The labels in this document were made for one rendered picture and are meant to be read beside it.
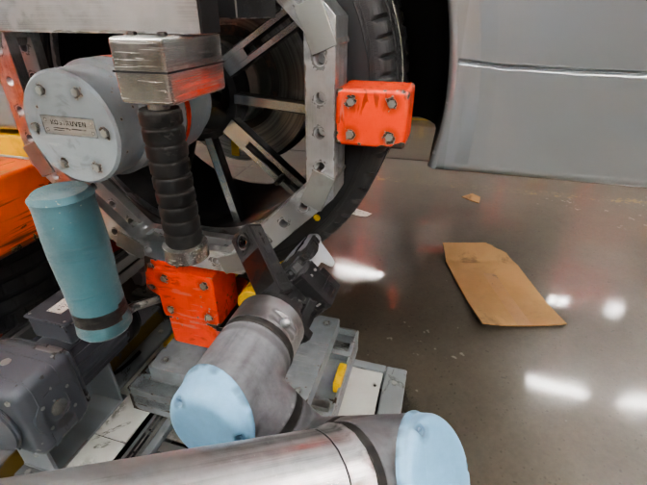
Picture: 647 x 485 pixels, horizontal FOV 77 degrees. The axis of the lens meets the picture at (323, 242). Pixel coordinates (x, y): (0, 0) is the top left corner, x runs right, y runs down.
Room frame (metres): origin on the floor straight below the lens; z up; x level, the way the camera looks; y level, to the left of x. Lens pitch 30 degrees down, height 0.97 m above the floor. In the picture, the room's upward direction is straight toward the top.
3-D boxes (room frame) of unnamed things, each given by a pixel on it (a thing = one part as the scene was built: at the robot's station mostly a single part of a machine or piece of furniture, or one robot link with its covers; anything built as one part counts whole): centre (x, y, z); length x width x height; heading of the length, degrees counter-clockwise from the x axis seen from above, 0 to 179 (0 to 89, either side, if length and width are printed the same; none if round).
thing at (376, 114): (0.55, -0.07, 0.85); 0.09 x 0.08 x 0.07; 74
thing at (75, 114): (0.56, 0.26, 0.85); 0.21 x 0.14 x 0.14; 164
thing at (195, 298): (0.67, 0.23, 0.48); 0.16 x 0.12 x 0.17; 164
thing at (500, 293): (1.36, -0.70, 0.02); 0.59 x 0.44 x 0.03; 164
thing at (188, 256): (0.36, 0.14, 0.83); 0.04 x 0.04 x 0.16
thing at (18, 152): (0.95, 0.67, 0.71); 0.14 x 0.14 x 0.05; 74
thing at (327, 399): (0.79, 0.19, 0.13); 0.50 x 0.36 x 0.10; 74
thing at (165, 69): (0.39, 0.13, 0.93); 0.09 x 0.05 x 0.05; 164
